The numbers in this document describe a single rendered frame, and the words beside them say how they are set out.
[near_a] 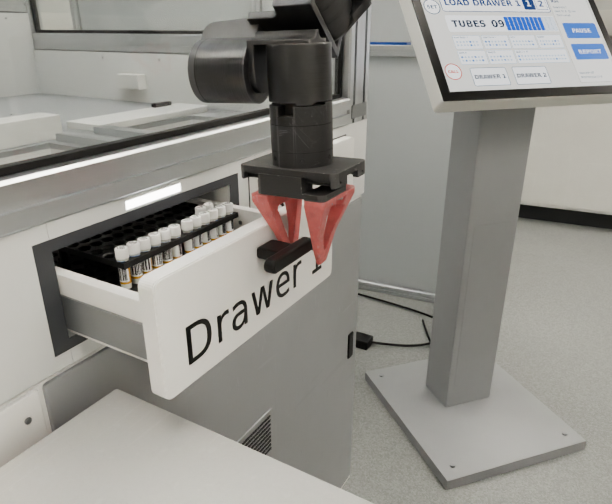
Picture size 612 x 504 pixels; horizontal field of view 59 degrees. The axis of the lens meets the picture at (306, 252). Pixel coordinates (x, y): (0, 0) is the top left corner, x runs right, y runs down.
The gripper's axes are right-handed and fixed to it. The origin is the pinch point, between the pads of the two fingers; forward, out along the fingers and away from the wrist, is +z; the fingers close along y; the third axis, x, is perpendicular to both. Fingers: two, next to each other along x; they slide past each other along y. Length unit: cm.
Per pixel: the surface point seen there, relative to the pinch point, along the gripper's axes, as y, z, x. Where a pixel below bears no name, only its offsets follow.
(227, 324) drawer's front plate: 3.2, 4.3, 9.3
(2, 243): 17.0, -5.1, 19.9
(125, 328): 9.0, 2.9, 15.9
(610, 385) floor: -36, 92, -136
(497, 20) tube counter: 4, -21, -96
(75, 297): 15.5, 1.5, 15.6
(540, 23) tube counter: -4, -20, -105
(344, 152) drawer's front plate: 15.0, -1.2, -39.2
